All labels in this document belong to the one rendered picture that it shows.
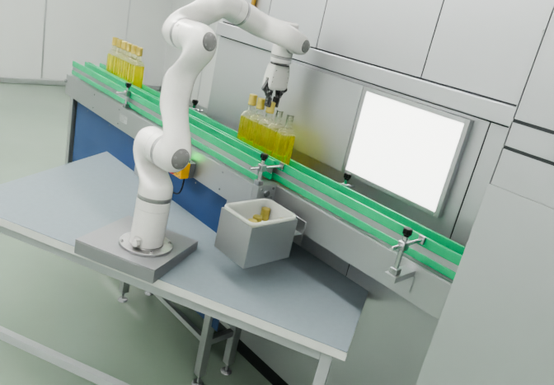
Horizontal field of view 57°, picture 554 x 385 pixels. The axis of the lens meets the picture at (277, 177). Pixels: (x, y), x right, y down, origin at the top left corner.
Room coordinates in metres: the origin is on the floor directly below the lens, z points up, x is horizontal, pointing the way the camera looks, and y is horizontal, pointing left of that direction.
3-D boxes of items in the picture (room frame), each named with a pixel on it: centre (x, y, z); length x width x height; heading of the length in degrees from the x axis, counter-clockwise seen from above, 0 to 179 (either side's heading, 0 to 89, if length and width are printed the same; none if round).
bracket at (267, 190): (1.86, 0.04, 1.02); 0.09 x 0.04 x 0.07; 137
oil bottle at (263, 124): (2.06, 0.09, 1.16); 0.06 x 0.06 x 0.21; 47
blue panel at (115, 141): (2.50, 0.63, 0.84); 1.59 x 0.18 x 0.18; 47
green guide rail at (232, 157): (2.46, 0.71, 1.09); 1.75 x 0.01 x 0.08; 47
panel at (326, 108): (1.94, -0.23, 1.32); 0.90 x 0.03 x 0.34; 47
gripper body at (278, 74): (2.06, 0.09, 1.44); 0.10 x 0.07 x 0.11; 137
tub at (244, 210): (1.70, 0.03, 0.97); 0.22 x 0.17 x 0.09; 137
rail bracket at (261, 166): (1.85, 0.05, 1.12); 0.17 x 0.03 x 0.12; 137
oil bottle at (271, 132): (2.02, 0.05, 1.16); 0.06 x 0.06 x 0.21; 46
